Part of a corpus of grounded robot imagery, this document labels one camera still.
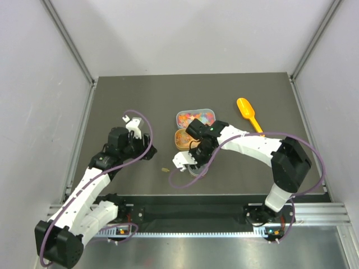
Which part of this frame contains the clear blue candy tray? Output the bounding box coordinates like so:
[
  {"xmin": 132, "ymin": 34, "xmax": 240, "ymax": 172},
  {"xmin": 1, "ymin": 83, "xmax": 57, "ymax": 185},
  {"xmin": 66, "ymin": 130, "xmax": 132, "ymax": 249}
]
[{"xmin": 176, "ymin": 109, "xmax": 216, "ymax": 129}]

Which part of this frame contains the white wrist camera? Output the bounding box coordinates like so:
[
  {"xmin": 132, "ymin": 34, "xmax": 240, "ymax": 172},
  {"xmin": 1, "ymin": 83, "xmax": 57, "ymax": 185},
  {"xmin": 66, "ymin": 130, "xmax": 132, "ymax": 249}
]
[
  {"xmin": 122, "ymin": 115, "xmax": 144, "ymax": 139},
  {"xmin": 172, "ymin": 151, "xmax": 197, "ymax": 172}
]

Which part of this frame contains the purple cable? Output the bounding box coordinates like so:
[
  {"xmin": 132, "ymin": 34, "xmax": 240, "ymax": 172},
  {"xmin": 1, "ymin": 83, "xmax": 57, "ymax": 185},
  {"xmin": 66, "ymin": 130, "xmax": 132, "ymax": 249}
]
[
  {"xmin": 169, "ymin": 132, "xmax": 328, "ymax": 243},
  {"xmin": 39, "ymin": 109, "xmax": 154, "ymax": 267}
]

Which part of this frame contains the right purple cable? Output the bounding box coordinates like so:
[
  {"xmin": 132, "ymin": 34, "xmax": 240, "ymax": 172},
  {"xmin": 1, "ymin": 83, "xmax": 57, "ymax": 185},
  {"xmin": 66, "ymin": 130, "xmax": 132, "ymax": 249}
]
[{"xmin": 169, "ymin": 132, "xmax": 328, "ymax": 243}]

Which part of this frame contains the orange plastic scoop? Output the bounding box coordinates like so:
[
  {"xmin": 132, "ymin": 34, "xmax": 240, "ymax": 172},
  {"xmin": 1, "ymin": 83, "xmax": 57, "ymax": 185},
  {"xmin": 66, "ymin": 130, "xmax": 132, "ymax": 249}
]
[{"xmin": 236, "ymin": 98, "xmax": 263, "ymax": 133}]

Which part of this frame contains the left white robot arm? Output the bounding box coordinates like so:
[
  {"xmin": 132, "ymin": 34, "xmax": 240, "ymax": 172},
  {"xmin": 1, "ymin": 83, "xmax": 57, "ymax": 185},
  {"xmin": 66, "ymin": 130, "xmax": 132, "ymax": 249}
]
[{"xmin": 34, "ymin": 123, "xmax": 157, "ymax": 268}]

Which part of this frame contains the orange candy tray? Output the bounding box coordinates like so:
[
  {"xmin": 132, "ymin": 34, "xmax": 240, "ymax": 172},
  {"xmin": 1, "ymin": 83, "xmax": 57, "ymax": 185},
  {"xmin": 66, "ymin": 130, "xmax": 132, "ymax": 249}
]
[{"xmin": 174, "ymin": 128, "xmax": 199, "ymax": 151}]

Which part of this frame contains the aluminium frame rail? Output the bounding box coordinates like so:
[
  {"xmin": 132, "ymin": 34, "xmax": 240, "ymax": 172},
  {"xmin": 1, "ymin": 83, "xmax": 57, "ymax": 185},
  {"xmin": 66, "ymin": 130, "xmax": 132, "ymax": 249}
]
[{"xmin": 39, "ymin": 0, "xmax": 98, "ymax": 87}]

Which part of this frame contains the clear round jar lid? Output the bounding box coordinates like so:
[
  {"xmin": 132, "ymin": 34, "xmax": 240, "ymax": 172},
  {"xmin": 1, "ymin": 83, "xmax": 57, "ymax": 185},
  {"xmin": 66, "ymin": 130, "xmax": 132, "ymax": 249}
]
[{"xmin": 188, "ymin": 165, "xmax": 207, "ymax": 174}]

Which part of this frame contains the clear round jar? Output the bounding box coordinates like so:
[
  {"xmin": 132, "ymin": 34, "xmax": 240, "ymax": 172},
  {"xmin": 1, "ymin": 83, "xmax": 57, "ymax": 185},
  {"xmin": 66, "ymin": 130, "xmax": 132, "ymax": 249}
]
[{"xmin": 188, "ymin": 165, "xmax": 208, "ymax": 177}]

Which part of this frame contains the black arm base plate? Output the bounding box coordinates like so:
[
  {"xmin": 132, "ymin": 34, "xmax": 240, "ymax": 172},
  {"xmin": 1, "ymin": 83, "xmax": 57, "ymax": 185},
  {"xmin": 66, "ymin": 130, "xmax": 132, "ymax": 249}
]
[{"xmin": 95, "ymin": 194, "xmax": 294, "ymax": 233}]

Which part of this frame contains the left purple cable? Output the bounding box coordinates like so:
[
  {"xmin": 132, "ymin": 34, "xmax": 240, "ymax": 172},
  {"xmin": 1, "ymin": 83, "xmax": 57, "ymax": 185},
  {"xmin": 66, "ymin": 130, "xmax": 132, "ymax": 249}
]
[{"xmin": 39, "ymin": 109, "xmax": 154, "ymax": 267}]

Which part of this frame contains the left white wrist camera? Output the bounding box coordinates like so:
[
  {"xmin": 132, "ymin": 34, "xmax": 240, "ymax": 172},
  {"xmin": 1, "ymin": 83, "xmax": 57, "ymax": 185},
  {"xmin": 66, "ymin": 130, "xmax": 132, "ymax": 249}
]
[{"xmin": 122, "ymin": 115, "xmax": 144, "ymax": 139}]

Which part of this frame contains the grey slotted cable duct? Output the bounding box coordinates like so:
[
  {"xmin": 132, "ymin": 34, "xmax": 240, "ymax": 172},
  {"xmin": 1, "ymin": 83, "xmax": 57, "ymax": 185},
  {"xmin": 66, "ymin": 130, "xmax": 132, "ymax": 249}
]
[{"xmin": 94, "ymin": 226, "xmax": 280, "ymax": 239}]

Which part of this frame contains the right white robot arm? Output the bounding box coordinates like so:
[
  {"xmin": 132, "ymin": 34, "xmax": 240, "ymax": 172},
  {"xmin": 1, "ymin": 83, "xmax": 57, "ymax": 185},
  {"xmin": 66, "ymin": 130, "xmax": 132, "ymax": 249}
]
[{"xmin": 185, "ymin": 119, "xmax": 312, "ymax": 225}]

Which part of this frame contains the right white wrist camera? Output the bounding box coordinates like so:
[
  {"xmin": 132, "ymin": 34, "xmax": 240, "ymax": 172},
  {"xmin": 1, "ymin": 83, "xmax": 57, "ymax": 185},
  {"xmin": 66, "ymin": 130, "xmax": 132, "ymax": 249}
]
[{"xmin": 172, "ymin": 151, "xmax": 197, "ymax": 172}]

